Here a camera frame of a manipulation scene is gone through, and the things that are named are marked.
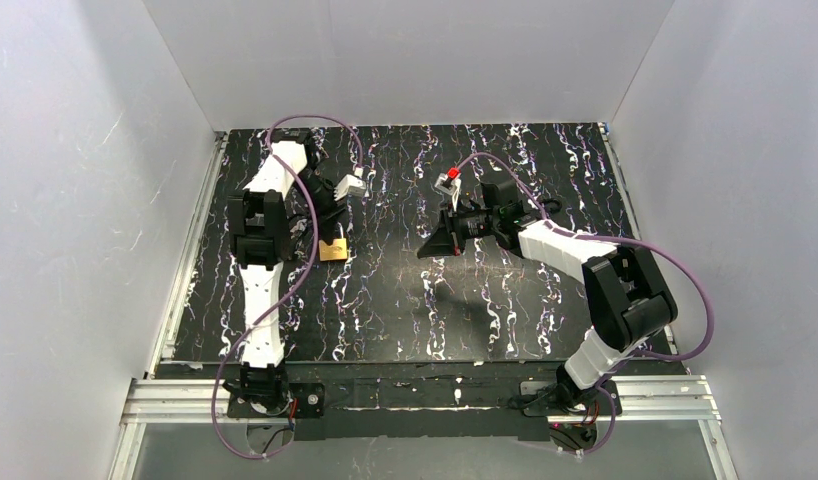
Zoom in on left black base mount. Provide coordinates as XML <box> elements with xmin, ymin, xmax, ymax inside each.
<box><xmin>222</xmin><ymin>381</ymin><xmax>325</xmax><ymax>420</ymax></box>

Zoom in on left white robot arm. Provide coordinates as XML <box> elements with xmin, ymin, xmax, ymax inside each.
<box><xmin>224</xmin><ymin>129</ymin><xmax>346</xmax><ymax>415</ymax></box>

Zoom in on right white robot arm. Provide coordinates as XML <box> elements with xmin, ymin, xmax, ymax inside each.
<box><xmin>417</xmin><ymin>169</ymin><xmax>678</xmax><ymax>396</ymax></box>

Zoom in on brass padlock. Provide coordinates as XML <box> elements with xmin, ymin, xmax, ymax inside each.
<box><xmin>318</xmin><ymin>233</ymin><xmax>350</xmax><ymax>262</ymax></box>

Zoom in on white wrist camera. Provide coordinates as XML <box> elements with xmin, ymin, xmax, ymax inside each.
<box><xmin>334</xmin><ymin>167</ymin><xmax>368</xmax><ymax>201</ymax></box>
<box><xmin>434</xmin><ymin>167</ymin><xmax>461</xmax><ymax>209</ymax></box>

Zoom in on black key fob with lanyard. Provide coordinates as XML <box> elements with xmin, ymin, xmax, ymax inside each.
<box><xmin>288</xmin><ymin>214</ymin><xmax>313</xmax><ymax>243</ymax></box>

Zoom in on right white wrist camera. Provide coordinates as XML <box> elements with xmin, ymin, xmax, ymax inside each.
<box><xmin>434</xmin><ymin>167</ymin><xmax>461</xmax><ymax>209</ymax></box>

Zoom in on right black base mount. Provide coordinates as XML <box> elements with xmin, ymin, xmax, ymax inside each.
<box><xmin>507</xmin><ymin>376</ymin><xmax>623</xmax><ymax>423</ymax></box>

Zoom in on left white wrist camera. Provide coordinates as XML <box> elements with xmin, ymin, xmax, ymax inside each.
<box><xmin>334</xmin><ymin>167</ymin><xmax>368</xmax><ymax>201</ymax></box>

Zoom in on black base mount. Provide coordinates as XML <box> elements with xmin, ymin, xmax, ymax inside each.
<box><xmin>507</xmin><ymin>376</ymin><xmax>623</xmax><ymax>423</ymax></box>
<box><xmin>222</xmin><ymin>381</ymin><xmax>325</xmax><ymax>420</ymax></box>

